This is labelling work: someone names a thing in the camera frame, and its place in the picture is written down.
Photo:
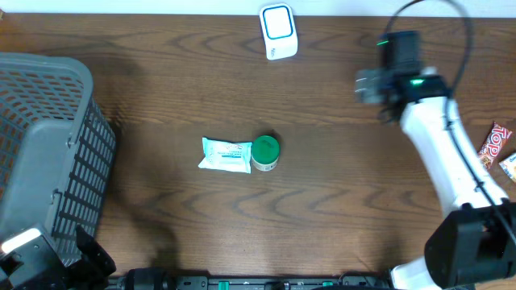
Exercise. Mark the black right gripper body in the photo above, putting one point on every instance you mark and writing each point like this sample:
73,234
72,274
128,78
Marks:
382,82

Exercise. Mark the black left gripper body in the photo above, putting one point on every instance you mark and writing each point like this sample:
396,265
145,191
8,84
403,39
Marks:
76,275

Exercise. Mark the red snack bar wrapper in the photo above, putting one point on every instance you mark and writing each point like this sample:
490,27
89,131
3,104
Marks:
493,144

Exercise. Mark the green lid jar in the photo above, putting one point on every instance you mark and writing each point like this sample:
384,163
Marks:
265,153

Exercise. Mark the teal wet wipes pack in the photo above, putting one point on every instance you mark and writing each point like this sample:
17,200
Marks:
226,156

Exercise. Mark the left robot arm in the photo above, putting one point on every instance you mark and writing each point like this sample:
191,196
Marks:
83,271

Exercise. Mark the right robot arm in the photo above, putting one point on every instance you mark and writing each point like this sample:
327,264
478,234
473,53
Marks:
475,242

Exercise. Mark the white barcode scanner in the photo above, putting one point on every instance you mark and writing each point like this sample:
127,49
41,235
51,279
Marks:
279,31

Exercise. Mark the grey plastic basket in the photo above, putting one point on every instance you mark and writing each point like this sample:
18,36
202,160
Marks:
57,149

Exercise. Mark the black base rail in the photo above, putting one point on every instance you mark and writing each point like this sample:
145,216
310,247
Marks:
249,283

